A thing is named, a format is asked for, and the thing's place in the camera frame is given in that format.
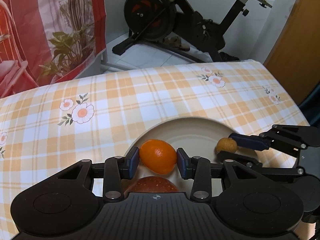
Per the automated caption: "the orange plaid floral tablecloth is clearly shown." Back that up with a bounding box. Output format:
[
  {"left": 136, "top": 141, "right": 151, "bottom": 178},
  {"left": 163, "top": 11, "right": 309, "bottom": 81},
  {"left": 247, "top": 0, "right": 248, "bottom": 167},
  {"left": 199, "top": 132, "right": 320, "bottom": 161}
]
[{"left": 1, "top": 60, "right": 308, "bottom": 239}]

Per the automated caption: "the small brown longan fruit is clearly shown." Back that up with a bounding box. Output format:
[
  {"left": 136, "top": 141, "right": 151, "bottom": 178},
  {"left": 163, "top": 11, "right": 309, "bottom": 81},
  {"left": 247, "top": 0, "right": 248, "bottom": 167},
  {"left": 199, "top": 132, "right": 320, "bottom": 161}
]
[{"left": 215, "top": 138, "right": 238, "bottom": 153}]

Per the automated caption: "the pair of sandals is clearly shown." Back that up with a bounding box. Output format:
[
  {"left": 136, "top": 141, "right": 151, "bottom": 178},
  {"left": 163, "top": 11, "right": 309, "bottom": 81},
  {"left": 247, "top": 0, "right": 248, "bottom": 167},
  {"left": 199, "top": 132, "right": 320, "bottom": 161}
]
[{"left": 162, "top": 36, "right": 190, "bottom": 51}]

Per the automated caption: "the wooden door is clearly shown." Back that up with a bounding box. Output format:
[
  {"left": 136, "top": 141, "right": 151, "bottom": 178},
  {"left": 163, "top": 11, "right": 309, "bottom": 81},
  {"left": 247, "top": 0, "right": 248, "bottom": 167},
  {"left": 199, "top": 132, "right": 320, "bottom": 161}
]
[{"left": 264, "top": 0, "right": 320, "bottom": 104}]

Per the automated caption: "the brownish red apple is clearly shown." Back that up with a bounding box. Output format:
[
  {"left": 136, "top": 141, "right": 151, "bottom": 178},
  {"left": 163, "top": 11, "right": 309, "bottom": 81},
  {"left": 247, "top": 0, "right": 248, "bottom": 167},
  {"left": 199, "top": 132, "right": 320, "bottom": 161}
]
[{"left": 124, "top": 176, "right": 179, "bottom": 195}]

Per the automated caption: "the red printed backdrop curtain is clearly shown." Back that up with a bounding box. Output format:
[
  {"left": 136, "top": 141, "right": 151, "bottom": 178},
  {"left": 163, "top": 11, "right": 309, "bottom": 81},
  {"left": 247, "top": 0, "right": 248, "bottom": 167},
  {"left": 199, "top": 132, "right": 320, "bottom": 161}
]
[{"left": 1, "top": 0, "right": 106, "bottom": 97}]

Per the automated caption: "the orange mandarin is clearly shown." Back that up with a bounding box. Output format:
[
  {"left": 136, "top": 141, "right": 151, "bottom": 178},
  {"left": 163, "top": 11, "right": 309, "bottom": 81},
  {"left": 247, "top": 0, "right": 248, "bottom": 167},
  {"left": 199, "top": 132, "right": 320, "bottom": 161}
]
[{"left": 139, "top": 139, "right": 177, "bottom": 175}]

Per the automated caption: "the cream round plate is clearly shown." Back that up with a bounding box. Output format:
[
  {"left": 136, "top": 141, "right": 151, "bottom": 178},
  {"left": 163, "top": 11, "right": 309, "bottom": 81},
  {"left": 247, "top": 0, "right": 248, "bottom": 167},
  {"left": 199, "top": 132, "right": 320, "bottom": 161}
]
[{"left": 121, "top": 117, "right": 234, "bottom": 196}]

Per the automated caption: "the black exercise bike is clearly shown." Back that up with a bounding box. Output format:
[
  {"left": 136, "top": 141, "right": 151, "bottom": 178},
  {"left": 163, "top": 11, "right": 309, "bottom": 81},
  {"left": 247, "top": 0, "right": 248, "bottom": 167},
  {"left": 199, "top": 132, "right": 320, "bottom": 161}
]
[{"left": 112, "top": 0, "right": 272, "bottom": 63}]

